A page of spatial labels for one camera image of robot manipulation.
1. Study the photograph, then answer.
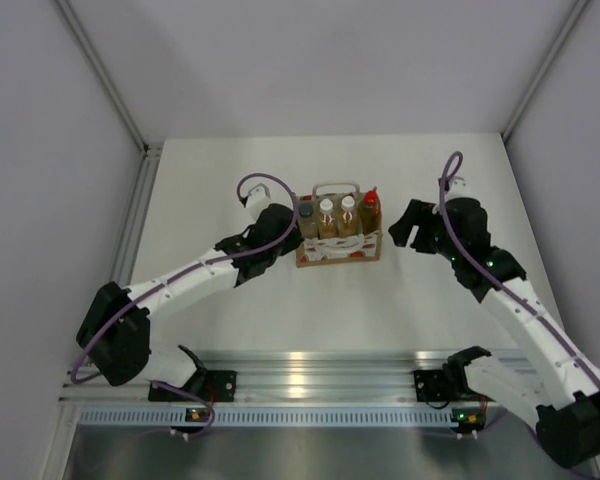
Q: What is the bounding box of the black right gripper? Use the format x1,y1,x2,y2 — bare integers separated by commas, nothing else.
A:
389,199,462,262

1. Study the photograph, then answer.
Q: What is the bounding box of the burlap watermelon print bag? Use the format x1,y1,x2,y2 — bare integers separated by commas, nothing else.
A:
295,181,383,268

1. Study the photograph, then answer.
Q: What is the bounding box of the yellow bottle red cap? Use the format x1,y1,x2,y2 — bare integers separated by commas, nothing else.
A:
358,187,381,235

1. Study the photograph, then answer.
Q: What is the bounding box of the amber bottle white cap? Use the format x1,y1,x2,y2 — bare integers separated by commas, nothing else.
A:
338,195,358,238
318,198,338,239

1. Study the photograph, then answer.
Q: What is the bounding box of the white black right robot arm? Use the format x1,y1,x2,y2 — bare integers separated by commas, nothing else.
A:
389,197,600,468

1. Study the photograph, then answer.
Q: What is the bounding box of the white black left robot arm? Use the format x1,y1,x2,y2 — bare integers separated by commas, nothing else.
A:
76,203,303,400

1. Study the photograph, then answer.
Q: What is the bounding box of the clear bottle grey cap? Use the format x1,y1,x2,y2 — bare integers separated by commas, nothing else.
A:
298,201,318,239

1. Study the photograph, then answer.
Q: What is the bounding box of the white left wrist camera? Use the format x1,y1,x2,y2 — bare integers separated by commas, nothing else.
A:
245,183,271,219

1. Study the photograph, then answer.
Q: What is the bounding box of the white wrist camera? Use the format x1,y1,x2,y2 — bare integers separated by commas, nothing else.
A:
245,183,271,219
442,176,475,203

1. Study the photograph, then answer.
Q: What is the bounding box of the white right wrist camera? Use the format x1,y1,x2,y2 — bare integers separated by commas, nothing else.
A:
442,176,475,203

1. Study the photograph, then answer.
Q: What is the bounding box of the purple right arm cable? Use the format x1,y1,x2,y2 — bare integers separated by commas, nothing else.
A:
438,151,600,441

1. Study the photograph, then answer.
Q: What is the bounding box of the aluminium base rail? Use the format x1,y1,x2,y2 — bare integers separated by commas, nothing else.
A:
59,349,600,407

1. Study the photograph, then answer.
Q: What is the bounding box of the white slotted cable duct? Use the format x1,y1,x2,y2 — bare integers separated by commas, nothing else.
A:
78,406,458,428

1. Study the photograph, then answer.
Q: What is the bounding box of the aluminium frame post right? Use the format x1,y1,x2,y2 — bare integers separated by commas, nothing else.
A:
500,0,592,145

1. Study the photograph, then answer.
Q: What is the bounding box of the aluminium frame post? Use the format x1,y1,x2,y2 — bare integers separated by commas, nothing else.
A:
52,0,148,153
500,0,592,145

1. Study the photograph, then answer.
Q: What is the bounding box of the aluminium frame post left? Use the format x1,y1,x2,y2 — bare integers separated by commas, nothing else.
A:
52,0,148,153

